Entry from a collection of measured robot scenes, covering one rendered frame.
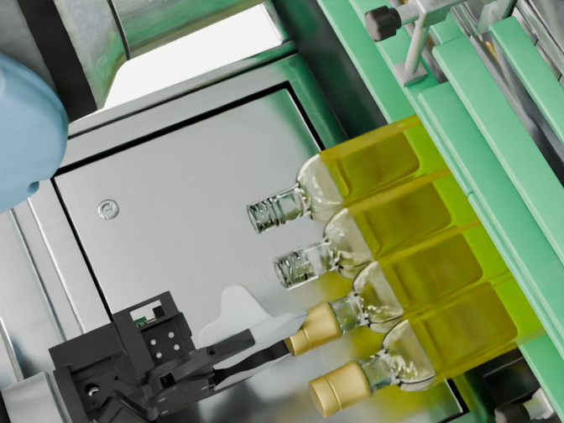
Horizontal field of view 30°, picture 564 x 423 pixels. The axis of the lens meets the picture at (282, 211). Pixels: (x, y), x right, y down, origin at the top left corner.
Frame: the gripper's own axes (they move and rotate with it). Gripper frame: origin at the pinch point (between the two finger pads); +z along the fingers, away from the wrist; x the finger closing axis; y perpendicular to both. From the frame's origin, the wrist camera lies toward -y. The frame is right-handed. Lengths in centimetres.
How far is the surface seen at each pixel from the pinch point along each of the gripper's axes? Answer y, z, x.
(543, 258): -4.2, 20.7, -6.0
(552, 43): 9.9, 27.5, -14.8
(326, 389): -5.6, 0.1, -1.4
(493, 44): 12.6, 23.9, -13.2
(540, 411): -14.1, 17.9, 5.3
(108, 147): 30.5, -6.7, 12.1
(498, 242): -0.7, 19.0, -3.9
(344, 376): -5.2, 1.9, -1.3
